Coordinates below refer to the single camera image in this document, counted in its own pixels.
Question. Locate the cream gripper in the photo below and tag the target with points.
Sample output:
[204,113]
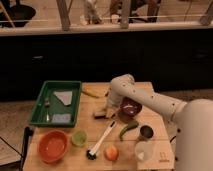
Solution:
[109,111]

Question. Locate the dark whiteboard eraser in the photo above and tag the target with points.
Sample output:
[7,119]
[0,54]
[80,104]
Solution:
[100,113]

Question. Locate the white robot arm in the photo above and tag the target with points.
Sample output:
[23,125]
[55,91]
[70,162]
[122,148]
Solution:
[194,119]

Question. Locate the green plastic cup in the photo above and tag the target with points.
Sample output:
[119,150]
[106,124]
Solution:
[79,138]

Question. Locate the small dark metal cup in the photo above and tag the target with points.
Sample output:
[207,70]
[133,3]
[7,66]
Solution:
[146,132]

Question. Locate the dark red bowl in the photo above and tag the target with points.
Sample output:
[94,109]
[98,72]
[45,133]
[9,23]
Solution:
[130,107]

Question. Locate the green chili pepper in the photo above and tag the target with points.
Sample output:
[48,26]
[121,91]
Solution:
[131,125]

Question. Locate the yellow banana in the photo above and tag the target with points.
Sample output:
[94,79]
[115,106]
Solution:
[90,94]

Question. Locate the orange peach fruit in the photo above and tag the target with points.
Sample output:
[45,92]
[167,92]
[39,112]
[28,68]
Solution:
[111,153]

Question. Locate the grey folded cloth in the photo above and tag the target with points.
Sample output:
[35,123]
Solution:
[64,96]

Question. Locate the green plastic tray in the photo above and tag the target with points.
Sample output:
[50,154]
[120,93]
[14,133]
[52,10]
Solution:
[38,116]

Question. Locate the light blue sponge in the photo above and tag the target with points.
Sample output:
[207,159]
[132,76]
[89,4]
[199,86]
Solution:
[61,118]

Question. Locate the metal fork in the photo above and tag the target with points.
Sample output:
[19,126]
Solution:
[47,106]

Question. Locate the orange plastic bowl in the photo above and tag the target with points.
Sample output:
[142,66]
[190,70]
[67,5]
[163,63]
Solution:
[52,146]

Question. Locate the black clamp stand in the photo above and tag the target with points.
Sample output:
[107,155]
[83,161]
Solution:
[28,132]

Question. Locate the white handled dish brush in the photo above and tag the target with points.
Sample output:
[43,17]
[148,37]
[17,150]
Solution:
[91,153]

